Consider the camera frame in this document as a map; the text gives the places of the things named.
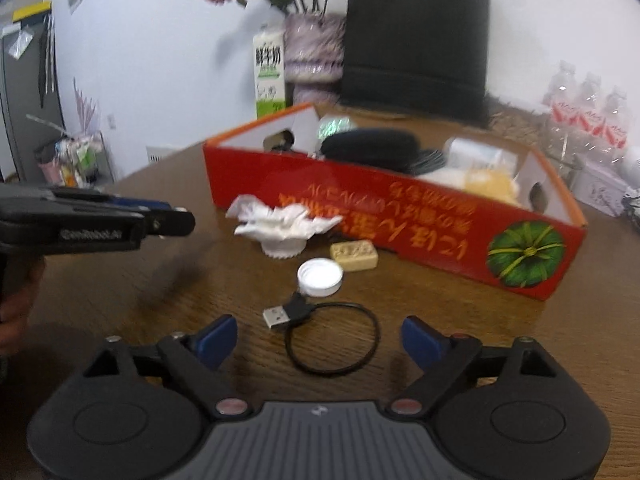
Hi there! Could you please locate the white tissue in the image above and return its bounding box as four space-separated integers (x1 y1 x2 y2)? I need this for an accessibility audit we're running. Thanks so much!
226 195 343 259

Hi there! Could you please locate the black usb cable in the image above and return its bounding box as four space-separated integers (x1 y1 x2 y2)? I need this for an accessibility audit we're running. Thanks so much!
261 291 382 380

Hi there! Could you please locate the iridescent white rose ornament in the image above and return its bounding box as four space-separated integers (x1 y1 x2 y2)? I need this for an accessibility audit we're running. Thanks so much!
318 116 357 142

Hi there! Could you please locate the yellow white plush toy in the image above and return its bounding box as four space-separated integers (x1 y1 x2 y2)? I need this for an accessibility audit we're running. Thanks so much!
418 167 520 207

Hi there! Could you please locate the white cotton swab jar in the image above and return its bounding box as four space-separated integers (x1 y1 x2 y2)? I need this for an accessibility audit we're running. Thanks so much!
444 138 518 176

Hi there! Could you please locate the navy blue zip pouch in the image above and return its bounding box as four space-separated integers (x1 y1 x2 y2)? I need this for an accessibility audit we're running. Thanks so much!
320 128 446 177

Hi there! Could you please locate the person's left hand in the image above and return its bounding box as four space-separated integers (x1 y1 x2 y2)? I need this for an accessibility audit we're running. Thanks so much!
0 258 46 358

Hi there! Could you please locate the red cardboard pumpkin box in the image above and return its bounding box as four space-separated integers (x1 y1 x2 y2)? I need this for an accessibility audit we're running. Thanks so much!
203 104 587 300

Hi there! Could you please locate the white jar lid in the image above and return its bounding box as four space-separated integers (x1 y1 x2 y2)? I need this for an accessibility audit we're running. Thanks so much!
296 258 344 298

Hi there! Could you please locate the green white milk carton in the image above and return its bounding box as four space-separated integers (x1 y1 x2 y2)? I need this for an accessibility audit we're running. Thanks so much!
253 28 286 118

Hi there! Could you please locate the purple marbled vase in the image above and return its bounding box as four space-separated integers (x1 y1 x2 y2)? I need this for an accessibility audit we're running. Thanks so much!
284 13 345 104

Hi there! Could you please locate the white floral tin box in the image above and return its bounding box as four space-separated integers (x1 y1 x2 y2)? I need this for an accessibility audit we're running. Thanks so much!
570 155 638 218

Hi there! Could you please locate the clear container of pellets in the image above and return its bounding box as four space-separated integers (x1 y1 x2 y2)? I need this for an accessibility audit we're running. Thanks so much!
487 94 550 148

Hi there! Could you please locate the clear drinking glass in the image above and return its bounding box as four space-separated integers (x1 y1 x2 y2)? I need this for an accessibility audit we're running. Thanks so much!
541 124 584 188

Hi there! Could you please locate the white round speaker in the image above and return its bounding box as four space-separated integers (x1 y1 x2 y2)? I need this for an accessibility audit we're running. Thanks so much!
620 145 640 188

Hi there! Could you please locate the water bottle right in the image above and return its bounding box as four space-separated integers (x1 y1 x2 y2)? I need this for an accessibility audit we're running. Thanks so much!
597 87 630 165

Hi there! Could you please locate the water bottle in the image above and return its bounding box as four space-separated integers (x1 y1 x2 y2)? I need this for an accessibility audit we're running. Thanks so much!
597 87 630 165
542 60 577 128
575 73 603 148

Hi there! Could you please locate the water bottle left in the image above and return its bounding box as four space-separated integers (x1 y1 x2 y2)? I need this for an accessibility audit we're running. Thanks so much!
542 60 577 128

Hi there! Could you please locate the water bottle middle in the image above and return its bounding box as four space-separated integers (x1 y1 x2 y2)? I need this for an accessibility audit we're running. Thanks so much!
575 73 603 148

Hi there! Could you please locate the black paper shopping bag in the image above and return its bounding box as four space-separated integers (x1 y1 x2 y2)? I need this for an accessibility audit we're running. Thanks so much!
341 0 490 126

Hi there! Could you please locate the wire storage rack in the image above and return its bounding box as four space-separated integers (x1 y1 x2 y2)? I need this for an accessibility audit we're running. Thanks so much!
34 131 114 188

